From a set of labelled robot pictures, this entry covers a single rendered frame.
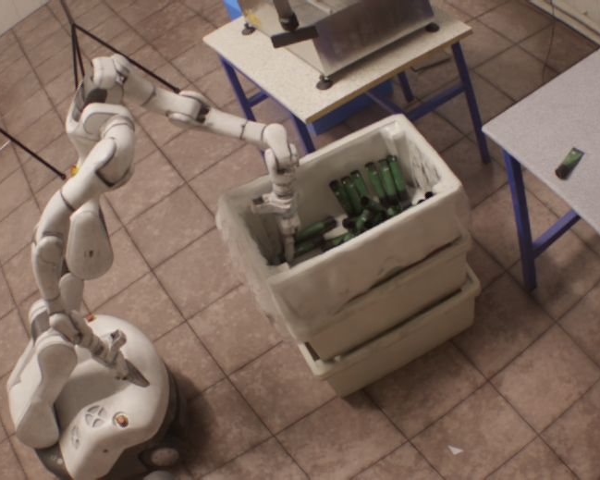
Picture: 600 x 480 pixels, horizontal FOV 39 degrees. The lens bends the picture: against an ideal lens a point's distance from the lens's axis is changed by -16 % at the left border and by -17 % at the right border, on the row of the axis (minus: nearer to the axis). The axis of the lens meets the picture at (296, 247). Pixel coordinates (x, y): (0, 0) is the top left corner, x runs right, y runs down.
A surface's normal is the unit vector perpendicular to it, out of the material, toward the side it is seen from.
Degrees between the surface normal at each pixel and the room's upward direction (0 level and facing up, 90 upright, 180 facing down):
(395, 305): 96
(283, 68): 0
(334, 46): 90
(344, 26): 90
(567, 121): 0
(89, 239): 90
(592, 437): 0
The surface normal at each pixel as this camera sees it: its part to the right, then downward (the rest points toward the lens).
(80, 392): -0.28, -0.65
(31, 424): 0.33, 0.63
